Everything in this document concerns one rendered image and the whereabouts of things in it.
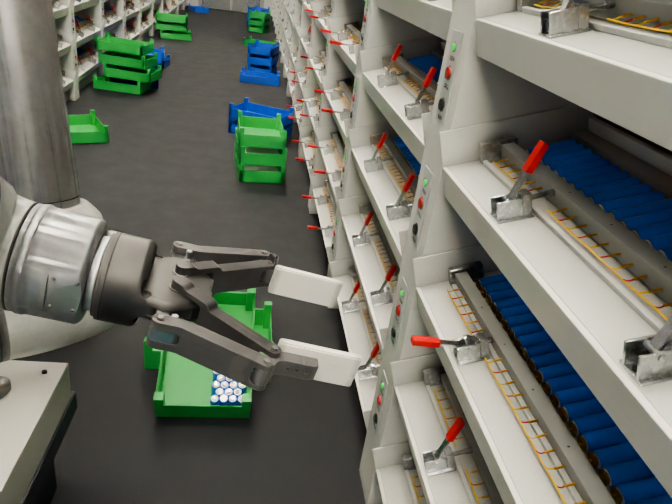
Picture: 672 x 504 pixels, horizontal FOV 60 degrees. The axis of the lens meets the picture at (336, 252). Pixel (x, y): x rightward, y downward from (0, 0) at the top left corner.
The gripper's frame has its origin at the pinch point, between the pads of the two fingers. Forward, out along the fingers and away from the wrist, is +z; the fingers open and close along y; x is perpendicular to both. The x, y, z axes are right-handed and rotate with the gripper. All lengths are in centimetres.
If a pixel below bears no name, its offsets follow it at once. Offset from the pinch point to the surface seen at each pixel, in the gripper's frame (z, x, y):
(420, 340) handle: 15.5, -6.7, -11.9
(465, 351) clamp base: 21.3, -6.4, -11.3
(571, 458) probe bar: 24.7, -3.7, 7.5
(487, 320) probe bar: 24.8, -3.8, -15.5
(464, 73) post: 14.2, 22.4, -30.4
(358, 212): 29, -25, -100
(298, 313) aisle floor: 22, -59, -97
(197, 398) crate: -3, -62, -58
